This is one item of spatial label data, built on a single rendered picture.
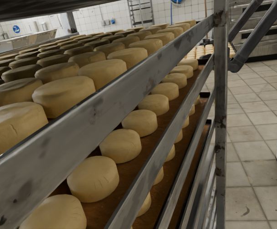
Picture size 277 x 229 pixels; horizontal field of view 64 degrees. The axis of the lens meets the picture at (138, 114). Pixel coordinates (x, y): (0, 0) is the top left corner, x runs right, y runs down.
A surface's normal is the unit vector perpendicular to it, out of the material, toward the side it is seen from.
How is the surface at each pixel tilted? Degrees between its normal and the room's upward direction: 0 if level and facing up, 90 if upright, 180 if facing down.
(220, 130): 90
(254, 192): 0
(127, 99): 90
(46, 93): 0
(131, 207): 90
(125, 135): 0
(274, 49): 90
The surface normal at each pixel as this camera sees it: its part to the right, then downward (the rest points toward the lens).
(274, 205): -0.16, -0.89
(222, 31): -0.41, 0.46
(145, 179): 0.90, 0.05
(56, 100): 0.15, 0.41
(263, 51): -0.11, 0.46
